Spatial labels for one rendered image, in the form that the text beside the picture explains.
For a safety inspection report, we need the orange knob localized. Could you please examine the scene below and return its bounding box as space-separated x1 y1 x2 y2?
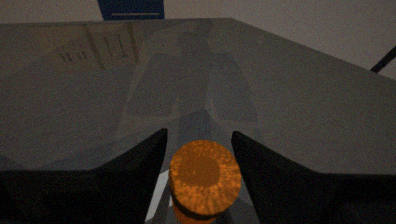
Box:
168 140 241 224

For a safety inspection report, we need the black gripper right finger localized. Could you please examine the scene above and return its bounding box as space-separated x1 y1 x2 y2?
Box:
231 131 396 224

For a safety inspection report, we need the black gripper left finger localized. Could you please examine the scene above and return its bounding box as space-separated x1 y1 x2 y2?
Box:
0 128 168 224

